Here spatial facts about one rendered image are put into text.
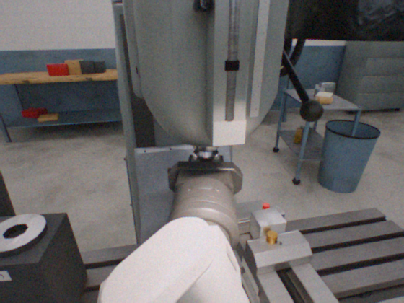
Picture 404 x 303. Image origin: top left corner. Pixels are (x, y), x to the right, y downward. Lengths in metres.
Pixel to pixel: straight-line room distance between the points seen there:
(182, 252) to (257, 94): 0.21
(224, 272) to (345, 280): 0.48
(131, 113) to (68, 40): 4.00
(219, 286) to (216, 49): 0.22
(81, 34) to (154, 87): 4.39
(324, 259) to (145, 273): 0.55
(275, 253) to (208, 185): 0.27
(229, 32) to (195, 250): 0.20
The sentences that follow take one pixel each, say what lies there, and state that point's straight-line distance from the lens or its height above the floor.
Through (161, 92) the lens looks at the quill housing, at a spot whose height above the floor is 1.39.
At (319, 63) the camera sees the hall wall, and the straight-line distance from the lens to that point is 5.64.
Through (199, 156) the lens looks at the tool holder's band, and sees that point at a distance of 0.42.
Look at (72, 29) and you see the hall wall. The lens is 4.73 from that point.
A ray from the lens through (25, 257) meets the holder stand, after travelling 0.50.
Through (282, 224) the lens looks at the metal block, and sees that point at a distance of 0.57.
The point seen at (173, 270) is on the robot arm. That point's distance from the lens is 0.21.
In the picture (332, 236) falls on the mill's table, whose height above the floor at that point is 0.96.
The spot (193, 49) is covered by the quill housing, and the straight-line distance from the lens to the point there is 0.30.
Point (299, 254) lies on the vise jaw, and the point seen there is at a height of 1.06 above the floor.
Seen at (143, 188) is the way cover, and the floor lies 1.00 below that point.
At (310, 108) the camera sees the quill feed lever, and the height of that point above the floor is 1.37.
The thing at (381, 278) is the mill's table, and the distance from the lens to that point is 0.74.
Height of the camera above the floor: 1.46
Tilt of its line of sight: 27 degrees down
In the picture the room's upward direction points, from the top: straight up
